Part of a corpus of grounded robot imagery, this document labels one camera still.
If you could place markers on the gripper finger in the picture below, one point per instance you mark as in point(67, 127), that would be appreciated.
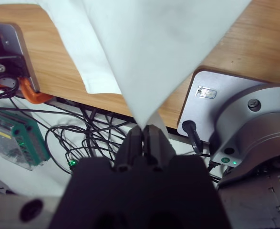
point(130, 148)
point(157, 145)

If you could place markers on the white t-shirt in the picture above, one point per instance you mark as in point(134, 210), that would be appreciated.
point(154, 59)

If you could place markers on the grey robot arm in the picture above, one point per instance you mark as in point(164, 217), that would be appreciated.
point(256, 205)

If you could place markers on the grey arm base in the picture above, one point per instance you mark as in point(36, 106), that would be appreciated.
point(225, 102)

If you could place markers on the small green-lit module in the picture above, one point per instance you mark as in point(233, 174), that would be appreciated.
point(71, 163)

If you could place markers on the orange clamp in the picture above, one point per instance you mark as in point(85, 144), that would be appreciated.
point(34, 96)

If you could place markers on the green electronics box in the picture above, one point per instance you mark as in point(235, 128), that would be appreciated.
point(11, 140)

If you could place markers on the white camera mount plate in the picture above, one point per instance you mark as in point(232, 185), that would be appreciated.
point(13, 40)

